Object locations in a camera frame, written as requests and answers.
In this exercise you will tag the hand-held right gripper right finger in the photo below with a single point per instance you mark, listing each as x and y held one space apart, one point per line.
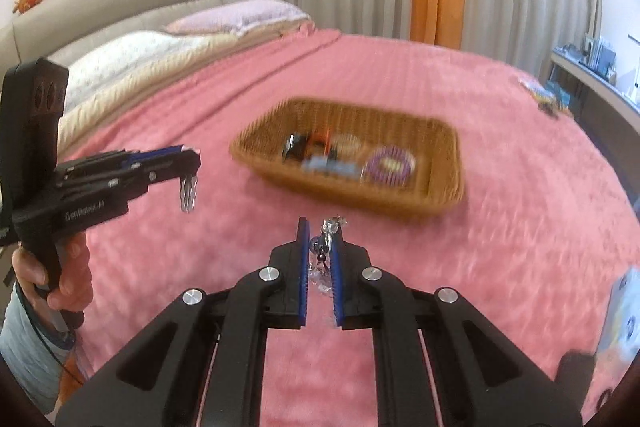
336 282

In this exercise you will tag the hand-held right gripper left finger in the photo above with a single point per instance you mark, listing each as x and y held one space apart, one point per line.
302 272

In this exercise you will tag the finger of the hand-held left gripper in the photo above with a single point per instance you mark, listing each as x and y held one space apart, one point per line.
155 154
160 174

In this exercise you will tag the brown wicker basket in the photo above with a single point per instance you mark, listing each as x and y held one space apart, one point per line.
400 202

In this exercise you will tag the light blue hair accessory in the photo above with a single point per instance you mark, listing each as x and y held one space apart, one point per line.
325 168

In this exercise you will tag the black wrist watch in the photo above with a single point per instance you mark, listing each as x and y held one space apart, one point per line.
295 147

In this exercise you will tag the orange and black accessory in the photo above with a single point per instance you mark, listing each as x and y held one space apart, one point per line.
319 142

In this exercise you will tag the person's left forearm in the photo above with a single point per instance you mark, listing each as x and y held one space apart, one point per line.
30 357

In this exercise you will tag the person's left hand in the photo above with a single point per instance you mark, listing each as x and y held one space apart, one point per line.
75 272

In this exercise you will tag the white floral pillow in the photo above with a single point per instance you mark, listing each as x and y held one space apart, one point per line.
125 57

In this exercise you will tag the pillows on bed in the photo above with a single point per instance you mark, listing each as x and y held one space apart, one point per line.
225 44

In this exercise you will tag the purple pillow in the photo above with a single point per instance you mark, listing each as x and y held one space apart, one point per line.
240 14

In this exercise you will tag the booklets on bed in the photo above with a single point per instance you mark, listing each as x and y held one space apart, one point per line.
545 97

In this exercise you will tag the tissue box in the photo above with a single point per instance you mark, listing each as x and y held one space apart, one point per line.
622 332

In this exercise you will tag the white desk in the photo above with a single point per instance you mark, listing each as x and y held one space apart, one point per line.
600 97

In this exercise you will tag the books on desk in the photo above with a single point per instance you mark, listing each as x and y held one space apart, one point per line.
600 57

